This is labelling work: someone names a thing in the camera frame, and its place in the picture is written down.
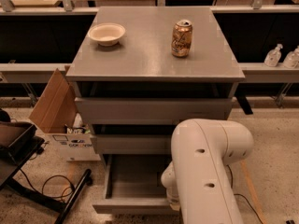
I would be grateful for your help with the grey bottom drawer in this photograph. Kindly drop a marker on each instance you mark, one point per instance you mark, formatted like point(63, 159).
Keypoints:
point(133, 186)

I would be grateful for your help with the grey drawer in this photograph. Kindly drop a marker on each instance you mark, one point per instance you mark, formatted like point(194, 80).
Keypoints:
point(131, 144)
point(133, 186)
point(155, 111)

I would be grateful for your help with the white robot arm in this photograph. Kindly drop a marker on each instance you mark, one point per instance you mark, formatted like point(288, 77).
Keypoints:
point(195, 180)

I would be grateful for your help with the grey middle drawer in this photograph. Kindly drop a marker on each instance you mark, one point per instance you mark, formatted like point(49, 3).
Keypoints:
point(131, 144)

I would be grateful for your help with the grey drawer cabinet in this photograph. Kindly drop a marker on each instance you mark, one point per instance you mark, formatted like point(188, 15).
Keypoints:
point(142, 65)

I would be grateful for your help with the grey top drawer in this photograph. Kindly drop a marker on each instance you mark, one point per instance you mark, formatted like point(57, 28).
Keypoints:
point(155, 111)

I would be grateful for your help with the open cardboard box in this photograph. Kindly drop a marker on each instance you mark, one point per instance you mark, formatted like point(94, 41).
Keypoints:
point(57, 116)

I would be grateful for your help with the gold soda can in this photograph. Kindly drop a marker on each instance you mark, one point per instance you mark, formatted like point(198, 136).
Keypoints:
point(181, 38)

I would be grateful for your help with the black rolling stand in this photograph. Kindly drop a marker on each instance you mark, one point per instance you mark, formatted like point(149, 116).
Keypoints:
point(42, 189)

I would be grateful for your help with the clear sanitizer pump bottle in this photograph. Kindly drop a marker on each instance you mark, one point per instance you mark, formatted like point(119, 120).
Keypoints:
point(273, 56)

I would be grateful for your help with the black tray on stand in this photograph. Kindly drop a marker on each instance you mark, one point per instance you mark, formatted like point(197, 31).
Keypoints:
point(13, 136)

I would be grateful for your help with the white paper bowl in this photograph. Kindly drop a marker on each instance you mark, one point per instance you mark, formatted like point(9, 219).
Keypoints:
point(106, 34)

